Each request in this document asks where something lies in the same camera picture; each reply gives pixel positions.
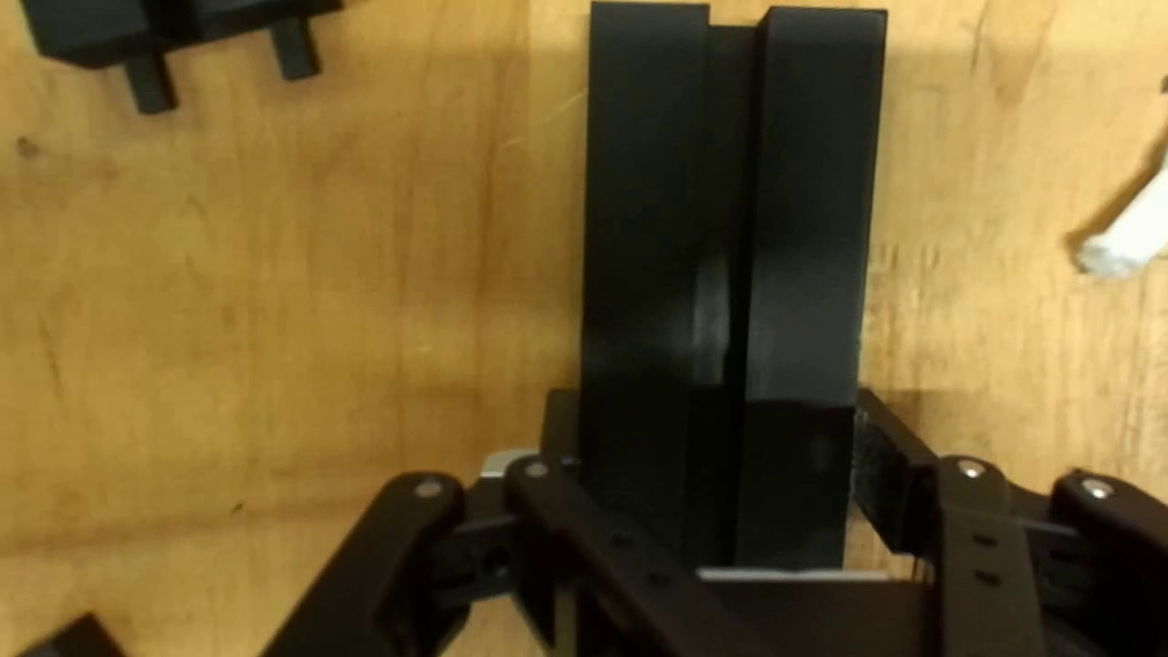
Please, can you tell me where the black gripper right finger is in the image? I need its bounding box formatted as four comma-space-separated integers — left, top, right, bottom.
854, 390, 938, 557

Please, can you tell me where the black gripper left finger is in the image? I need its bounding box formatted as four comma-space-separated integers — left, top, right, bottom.
541, 390, 580, 468

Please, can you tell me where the black track piece with pegs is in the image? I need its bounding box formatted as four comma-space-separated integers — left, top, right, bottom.
19, 0, 344, 114

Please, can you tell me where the white rope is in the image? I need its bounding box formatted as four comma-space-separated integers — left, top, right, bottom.
1069, 157, 1168, 281

